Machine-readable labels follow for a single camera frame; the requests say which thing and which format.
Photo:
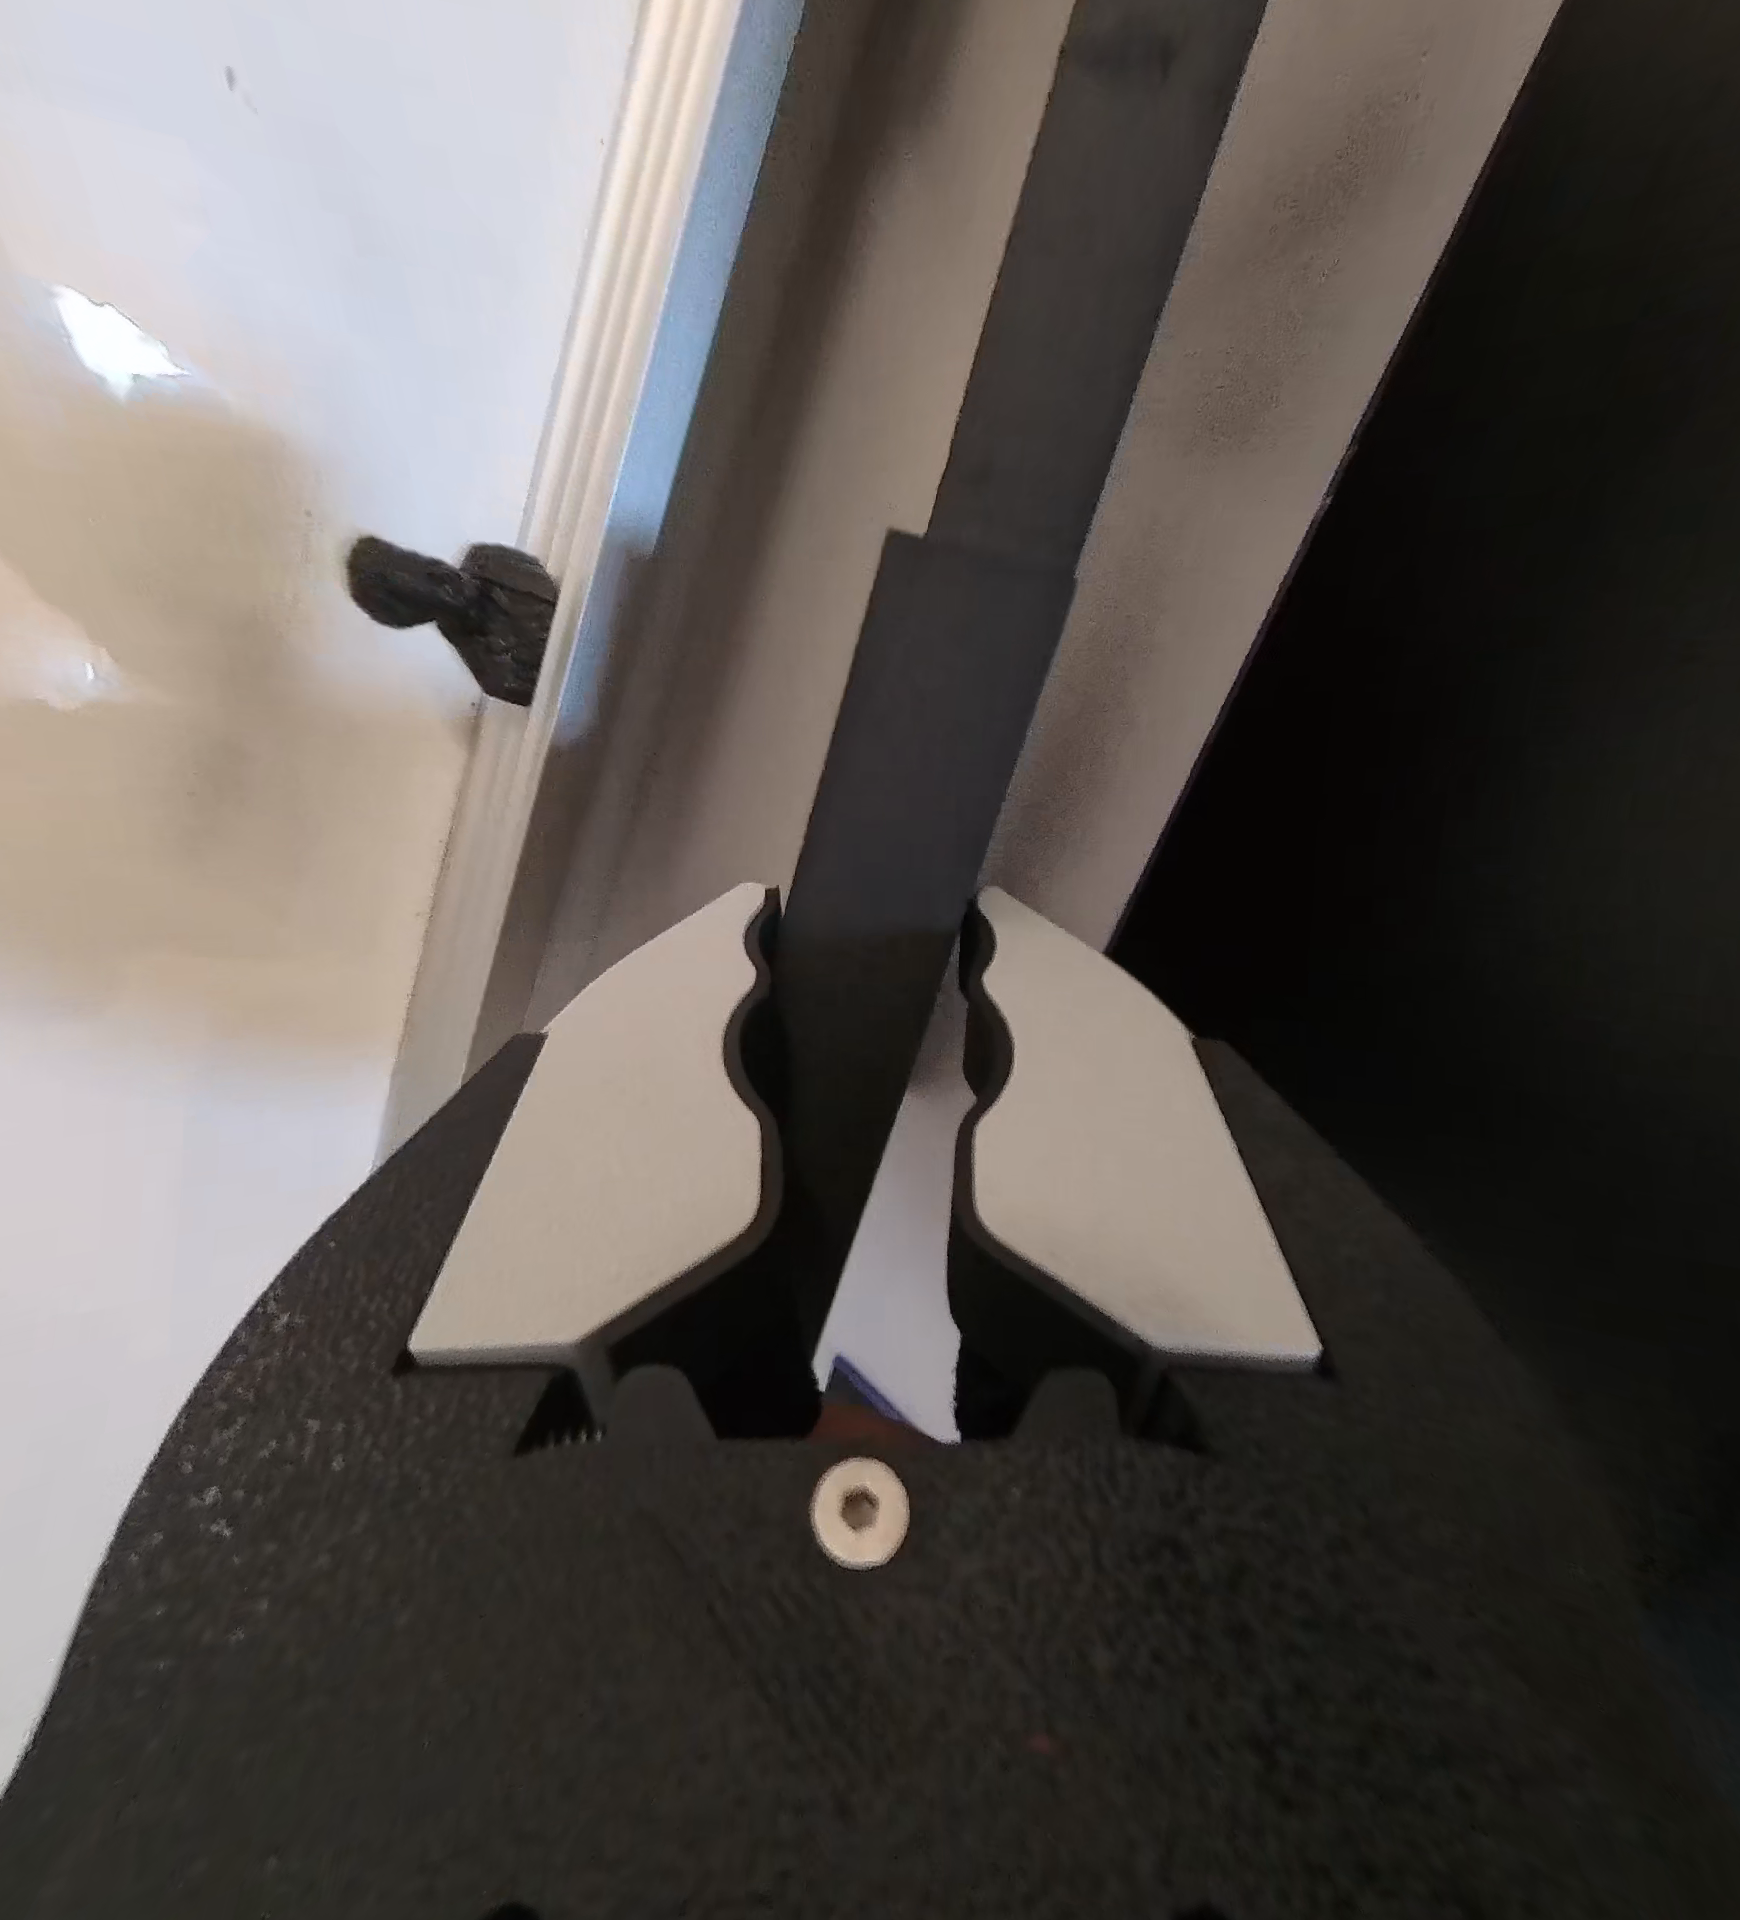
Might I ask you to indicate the whiteboard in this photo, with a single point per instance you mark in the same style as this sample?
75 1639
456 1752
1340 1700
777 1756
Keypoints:
211 225

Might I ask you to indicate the black whiteboard clip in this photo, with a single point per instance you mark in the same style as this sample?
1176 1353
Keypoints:
496 623

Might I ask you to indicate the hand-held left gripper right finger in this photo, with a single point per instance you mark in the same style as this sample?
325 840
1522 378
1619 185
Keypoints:
1124 1184

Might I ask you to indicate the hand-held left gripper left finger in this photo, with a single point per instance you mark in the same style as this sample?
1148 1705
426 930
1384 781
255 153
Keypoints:
616 1171

